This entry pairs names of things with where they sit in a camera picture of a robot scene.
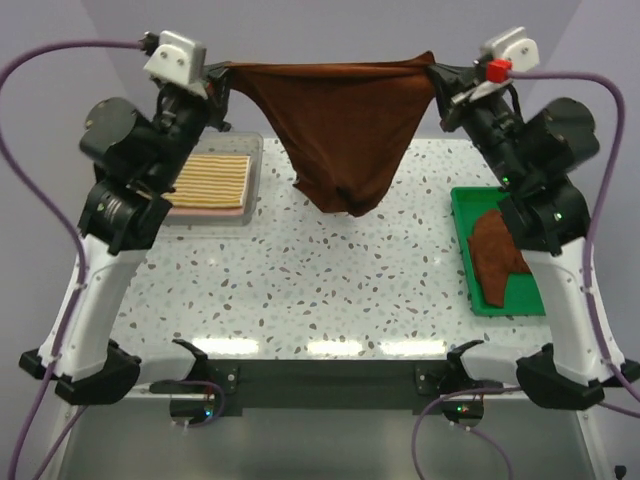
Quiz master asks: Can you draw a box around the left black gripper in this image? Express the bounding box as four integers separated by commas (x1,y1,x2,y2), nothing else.
146,59,232,188

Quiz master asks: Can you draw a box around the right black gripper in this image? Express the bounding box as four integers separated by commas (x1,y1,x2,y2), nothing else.
431,60,535,189

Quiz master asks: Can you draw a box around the yellow white striped towel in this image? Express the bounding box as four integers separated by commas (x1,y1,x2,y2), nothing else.
164,154,251,208

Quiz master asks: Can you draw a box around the brown microfibre towel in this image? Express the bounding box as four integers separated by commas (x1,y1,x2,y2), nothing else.
228,51,435,217

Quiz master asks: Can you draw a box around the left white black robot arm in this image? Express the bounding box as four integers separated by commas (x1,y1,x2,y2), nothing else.
19,63,230,406

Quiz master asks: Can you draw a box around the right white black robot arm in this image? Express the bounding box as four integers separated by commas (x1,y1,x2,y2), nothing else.
427,64,639,410

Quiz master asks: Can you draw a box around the clear grey plastic bin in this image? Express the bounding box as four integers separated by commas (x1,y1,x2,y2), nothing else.
164,131,263,226

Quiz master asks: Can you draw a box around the folded pink towel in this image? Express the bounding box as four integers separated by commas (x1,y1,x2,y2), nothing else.
168,207,245,217

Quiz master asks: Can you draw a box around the brown crumpled towel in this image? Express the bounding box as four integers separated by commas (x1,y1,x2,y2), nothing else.
467,209,531,308

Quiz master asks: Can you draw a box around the green plastic tray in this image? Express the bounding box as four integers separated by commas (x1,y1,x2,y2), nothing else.
450,187,545,317

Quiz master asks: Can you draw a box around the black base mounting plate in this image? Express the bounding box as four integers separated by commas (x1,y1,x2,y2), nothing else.
149,354,500,416

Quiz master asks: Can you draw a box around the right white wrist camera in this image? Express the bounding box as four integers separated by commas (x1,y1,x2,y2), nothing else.
480,26,540,84

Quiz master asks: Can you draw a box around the aluminium rail frame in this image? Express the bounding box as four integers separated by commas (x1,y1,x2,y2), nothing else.
48,389,612,479

